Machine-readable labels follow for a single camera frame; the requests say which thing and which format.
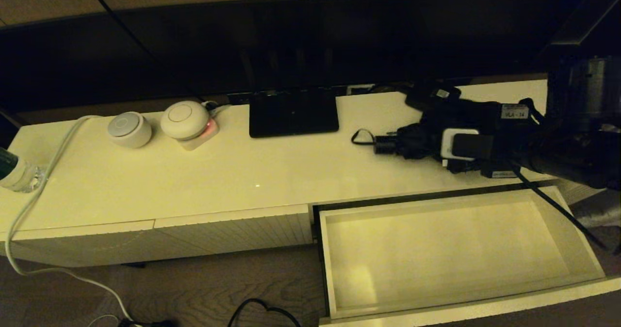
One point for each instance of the black umbrella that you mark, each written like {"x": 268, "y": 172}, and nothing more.
{"x": 417, "y": 140}

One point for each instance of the black set-top box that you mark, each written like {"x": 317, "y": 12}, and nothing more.
{"x": 427, "y": 94}

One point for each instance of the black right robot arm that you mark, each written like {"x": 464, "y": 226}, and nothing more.
{"x": 582, "y": 123}

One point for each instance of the white fluted cabinet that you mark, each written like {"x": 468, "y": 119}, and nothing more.
{"x": 242, "y": 171}

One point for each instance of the white dome shaped device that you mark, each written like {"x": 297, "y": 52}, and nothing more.
{"x": 184, "y": 119}

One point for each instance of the black television base plate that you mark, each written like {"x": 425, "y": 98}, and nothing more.
{"x": 293, "y": 116}

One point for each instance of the clear plastic water bottle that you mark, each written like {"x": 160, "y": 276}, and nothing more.
{"x": 17, "y": 174}

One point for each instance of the black flat television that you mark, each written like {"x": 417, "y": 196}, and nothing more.
{"x": 291, "y": 40}

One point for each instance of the white sheer curtain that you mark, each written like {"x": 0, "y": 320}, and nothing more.
{"x": 599, "y": 213}

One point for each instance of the white ribbed cabinet front panel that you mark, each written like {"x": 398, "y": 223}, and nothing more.
{"x": 77, "y": 247}
{"x": 233, "y": 232}
{"x": 582, "y": 193}

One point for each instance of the white power strip red light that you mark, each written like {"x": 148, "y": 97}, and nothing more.
{"x": 201, "y": 140}

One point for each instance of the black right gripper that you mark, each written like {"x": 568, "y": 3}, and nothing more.
{"x": 509, "y": 138}

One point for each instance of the white round speaker grey top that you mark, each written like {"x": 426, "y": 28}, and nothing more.
{"x": 130, "y": 130}

